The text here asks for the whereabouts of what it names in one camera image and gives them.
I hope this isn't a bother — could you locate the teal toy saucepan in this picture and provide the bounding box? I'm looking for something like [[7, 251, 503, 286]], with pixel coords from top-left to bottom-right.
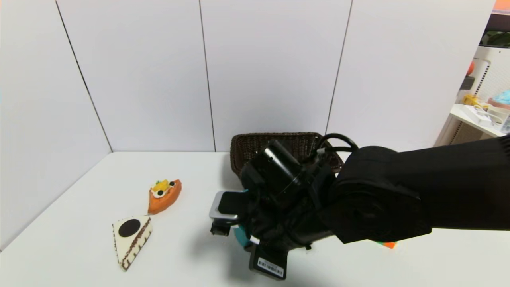
[[233, 225, 252, 248]]

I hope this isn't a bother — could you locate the brown wicker basket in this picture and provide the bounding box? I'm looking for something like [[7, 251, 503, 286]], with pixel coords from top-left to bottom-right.
[[230, 132, 344, 178]]

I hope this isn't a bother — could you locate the yellow small object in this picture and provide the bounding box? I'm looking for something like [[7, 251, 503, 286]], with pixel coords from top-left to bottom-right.
[[462, 94, 486, 108]]

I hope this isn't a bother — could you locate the orange cake slice fruit topping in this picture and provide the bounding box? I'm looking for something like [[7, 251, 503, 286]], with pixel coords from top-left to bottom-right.
[[148, 179, 182, 215]]

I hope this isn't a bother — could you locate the white cake slice chocolate disc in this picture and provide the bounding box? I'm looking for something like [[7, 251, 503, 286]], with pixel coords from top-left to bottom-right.
[[112, 216, 153, 271]]

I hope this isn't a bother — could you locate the white side desk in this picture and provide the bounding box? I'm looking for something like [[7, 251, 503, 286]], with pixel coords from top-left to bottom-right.
[[434, 104, 510, 147]]

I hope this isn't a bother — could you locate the green plant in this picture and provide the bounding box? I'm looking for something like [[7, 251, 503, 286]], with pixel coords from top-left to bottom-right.
[[481, 31, 510, 47]]

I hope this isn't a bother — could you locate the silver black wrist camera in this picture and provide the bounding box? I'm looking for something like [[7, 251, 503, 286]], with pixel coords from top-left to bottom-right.
[[209, 191, 249, 236]]

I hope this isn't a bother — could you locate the black cable loop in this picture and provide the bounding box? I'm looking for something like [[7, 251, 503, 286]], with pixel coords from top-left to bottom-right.
[[317, 133, 359, 154]]

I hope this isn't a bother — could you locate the white power adapter with cord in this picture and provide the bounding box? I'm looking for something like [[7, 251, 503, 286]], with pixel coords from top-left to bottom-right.
[[463, 104, 503, 126]]

